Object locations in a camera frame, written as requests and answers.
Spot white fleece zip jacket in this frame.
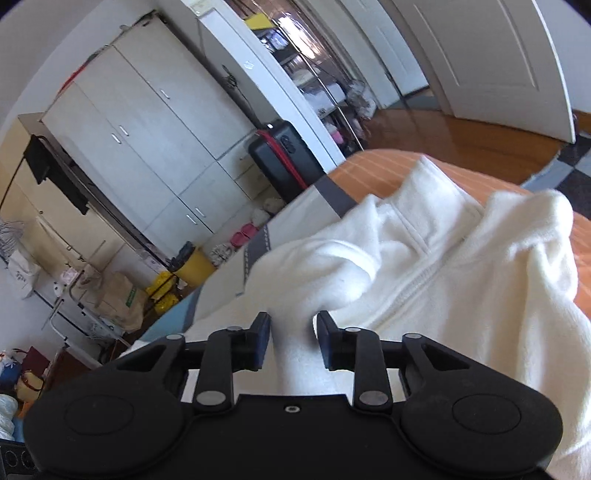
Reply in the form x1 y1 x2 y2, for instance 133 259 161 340
186 158 590 479

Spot dark red gift bag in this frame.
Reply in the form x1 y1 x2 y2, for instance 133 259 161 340
21 346 50 378

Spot white metal side table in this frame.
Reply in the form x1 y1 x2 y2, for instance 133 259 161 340
43 268 130 364

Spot brown paper bag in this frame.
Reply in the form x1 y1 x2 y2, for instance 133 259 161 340
85 272 148 333

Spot yellow plastic bag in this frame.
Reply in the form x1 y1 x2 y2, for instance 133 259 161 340
144 271 180 317

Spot yellow trash bin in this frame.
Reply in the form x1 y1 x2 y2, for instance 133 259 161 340
167 241 216 288

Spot white patterned shoes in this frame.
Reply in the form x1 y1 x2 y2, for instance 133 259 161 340
208 242 236 268

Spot beige wooden cabinet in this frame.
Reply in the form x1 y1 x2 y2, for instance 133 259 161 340
1 113 157 288

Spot pink slippers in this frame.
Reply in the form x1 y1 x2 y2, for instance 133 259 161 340
229 223 259 250

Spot grey fluffy slippers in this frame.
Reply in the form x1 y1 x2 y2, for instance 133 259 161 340
250 197 286 229

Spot checkered floor mat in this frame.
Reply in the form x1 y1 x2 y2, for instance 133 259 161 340
521 132 590 192

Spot black hanging garment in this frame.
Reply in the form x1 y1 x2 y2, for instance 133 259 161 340
23 135 89 215

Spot white wardrobe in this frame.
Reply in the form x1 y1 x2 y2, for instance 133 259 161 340
42 13 266 259

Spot black red suitcase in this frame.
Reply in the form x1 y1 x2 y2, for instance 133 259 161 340
247 120 325 203

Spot white room door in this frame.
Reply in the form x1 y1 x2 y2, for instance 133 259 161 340
396 0 575 142

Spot metal storage shelf rack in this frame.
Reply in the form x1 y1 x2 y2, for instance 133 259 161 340
243 11 367 157

